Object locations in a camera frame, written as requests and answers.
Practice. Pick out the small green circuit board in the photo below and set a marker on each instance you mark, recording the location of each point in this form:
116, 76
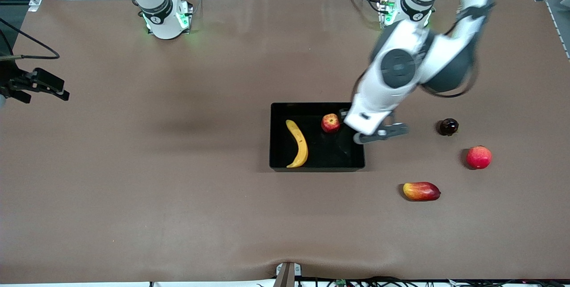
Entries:
341, 282

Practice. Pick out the yellow banana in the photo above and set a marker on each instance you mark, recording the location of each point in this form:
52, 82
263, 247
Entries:
303, 144

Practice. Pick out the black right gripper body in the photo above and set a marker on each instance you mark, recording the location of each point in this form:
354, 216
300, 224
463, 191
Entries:
10, 83

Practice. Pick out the red yellow mango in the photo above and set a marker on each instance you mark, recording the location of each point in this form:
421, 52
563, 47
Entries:
421, 191

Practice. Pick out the dark purple plum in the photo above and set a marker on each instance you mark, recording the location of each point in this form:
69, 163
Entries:
449, 127

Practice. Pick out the black rectangular plastic box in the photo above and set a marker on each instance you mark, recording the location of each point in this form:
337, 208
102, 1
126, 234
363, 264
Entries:
329, 153

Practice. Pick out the small red yellow apple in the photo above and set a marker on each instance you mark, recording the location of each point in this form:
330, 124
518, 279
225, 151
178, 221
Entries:
330, 123

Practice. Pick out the round red peach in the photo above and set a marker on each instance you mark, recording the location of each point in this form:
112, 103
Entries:
479, 158

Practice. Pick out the brown table cover mat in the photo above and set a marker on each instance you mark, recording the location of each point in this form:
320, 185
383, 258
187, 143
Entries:
178, 211

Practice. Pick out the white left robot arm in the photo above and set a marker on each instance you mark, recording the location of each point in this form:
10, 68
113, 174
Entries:
369, 95

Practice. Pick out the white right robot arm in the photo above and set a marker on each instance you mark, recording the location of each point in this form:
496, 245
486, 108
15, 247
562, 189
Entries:
164, 24

